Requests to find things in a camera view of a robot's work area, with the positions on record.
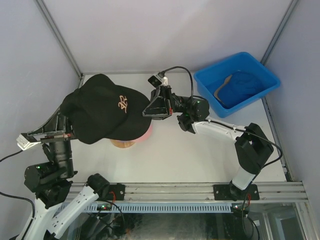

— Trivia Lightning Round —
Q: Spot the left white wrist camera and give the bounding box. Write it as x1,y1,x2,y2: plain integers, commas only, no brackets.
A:
16,133,41,151

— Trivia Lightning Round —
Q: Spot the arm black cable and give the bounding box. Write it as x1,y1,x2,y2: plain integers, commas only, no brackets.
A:
158,65,284,208
0,149,37,226

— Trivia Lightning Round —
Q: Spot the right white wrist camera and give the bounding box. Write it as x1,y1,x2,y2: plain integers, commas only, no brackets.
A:
147,71,168,88

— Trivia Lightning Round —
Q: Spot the black baseball cap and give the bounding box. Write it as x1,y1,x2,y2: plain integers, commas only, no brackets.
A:
60,73,152,145

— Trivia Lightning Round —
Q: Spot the blue plastic bin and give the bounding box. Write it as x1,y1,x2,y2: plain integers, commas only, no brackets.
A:
194,52,281,118

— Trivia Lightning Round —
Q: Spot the aluminium front rail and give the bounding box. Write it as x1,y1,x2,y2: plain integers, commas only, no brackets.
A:
64,181,309,202

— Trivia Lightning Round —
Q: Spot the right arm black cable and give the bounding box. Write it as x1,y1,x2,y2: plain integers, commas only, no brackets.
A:
158,65,284,208

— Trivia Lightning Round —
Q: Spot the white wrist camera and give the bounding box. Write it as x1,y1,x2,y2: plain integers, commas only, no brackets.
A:
147,71,168,88
16,133,41,151

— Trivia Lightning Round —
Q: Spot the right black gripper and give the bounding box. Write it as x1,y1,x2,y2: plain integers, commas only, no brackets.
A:
140,85,191,120

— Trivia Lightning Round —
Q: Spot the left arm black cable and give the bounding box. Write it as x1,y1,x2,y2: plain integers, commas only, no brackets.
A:
0,149,37,226

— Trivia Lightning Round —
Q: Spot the pink baseball cap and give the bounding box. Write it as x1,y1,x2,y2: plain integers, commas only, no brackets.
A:
132,125,153,143

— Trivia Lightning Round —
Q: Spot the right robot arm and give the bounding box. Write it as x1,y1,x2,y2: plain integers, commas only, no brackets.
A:
142,85,274,201

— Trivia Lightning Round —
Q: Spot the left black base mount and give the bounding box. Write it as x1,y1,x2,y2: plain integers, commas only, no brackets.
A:
98,183,126,202

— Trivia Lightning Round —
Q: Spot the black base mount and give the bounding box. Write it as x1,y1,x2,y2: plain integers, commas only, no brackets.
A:
213,183,260,201
98,183,126,202

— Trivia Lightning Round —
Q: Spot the perforated cable tray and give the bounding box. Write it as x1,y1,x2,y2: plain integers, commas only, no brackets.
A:
81,202,232,214

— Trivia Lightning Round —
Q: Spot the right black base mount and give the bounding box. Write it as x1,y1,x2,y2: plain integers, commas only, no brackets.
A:
213,183,260,201

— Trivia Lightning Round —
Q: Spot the wooden hat stand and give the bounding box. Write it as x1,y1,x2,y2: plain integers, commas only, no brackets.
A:
110,139,135,149

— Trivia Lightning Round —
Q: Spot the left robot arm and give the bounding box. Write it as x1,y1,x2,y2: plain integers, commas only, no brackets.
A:
14,109,110,240

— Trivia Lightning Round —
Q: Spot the blue baseball cap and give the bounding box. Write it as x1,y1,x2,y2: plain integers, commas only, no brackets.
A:
213,71,264,109

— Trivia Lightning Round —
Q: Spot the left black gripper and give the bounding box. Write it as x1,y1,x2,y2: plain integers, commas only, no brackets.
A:
30,102,85,178

